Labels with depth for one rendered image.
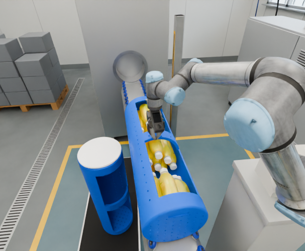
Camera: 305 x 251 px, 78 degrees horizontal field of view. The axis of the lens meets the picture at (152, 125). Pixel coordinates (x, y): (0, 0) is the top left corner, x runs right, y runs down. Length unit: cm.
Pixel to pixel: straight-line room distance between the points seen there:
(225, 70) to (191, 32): 491
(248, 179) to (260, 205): 13
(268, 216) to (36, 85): 367
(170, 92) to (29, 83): 336
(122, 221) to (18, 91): 297
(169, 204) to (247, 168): 48
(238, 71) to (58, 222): 211
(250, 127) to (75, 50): 536
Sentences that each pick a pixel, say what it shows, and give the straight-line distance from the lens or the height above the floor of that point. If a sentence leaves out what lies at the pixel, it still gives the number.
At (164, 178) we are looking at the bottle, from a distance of 88.
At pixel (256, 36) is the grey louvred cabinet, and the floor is 126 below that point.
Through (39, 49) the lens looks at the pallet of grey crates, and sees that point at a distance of 405.
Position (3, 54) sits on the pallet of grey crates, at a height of 105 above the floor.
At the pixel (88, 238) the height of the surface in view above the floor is 15.
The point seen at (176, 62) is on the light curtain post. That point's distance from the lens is 161.
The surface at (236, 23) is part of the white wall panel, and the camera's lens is 592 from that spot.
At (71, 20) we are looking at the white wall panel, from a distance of 546.
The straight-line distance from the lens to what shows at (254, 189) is 100.
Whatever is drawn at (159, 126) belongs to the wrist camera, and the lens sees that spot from 85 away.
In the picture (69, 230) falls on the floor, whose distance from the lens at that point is 224.
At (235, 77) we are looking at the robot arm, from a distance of 63.
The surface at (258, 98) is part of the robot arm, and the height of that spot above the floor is 170.
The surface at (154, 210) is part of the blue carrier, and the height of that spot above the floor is 121.
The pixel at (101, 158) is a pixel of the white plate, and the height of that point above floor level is 104.
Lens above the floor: 190
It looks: 38 degrees down
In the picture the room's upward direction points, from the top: 1 degrees counter-clockwise
